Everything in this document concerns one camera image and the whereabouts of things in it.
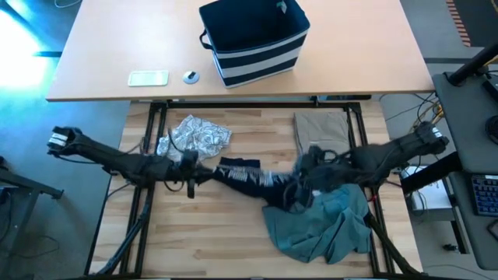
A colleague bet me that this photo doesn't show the black round base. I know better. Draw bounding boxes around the black round base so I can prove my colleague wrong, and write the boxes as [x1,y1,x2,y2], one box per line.
[485,114,498,146]

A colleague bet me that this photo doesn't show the black metal table frame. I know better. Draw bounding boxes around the black metal table frame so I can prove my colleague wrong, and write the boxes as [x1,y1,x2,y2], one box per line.
[83,100,421,279]

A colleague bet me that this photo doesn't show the dark rug with orange stripes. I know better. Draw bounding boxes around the dark rug with orange stripes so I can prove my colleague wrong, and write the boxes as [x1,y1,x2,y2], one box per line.
[445,0,498,47]

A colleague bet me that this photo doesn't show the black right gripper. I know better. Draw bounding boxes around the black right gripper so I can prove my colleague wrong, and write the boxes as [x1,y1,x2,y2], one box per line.
[293,145,353,195]

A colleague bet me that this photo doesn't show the grey metal stand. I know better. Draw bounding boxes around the grey metal stand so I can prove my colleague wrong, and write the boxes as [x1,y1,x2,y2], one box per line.
[0,155,65,280]

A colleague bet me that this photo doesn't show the navy white striped fabric bin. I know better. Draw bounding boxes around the navy white striped fabric bin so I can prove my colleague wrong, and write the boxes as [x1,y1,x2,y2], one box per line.
[198,0,311,89]

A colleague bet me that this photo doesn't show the light brown desk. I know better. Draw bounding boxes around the light brown desk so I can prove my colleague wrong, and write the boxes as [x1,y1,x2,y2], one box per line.
[45,0,435,103]

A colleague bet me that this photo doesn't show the navy Puma boxer briefs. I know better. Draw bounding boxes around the navy Puma boxer briefs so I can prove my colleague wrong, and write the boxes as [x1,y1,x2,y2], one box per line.
[212,156,314,212]

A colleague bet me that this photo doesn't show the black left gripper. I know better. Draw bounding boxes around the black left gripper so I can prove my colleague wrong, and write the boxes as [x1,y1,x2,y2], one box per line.
[166,149,216,200]

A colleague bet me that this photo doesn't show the white leaf-print cloth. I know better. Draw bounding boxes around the white leaf-print cloth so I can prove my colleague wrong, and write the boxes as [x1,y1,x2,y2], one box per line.
[156,114,233,163]

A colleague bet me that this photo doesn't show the black side desk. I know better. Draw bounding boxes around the black side desk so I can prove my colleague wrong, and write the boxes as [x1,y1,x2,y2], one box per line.
[431,72,498,271]

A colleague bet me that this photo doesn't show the yellow cable bundle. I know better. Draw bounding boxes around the yellow cable bundle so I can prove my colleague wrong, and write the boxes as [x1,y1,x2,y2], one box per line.
[391,93,444,155]

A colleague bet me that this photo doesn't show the black keyboard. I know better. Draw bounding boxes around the black keyboard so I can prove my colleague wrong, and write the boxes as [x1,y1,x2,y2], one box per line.
[470,174,498,217]

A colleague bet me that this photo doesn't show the white smartphone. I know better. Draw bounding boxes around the white smartphone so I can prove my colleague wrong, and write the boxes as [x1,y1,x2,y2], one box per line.
[127,70,170,87]

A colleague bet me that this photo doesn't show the black diagonal desk leg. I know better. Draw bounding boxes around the black diagonal desk leg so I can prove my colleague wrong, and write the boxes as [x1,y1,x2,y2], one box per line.
[400,151,462,194]

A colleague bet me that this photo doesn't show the white box device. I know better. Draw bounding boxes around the white box device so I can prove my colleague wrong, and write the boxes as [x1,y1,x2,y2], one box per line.
[408,178,454,213]

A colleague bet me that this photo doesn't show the beige khaki shorts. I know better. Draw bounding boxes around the beige khaki shorts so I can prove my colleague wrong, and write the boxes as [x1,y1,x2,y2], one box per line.
[293,111,351,156]

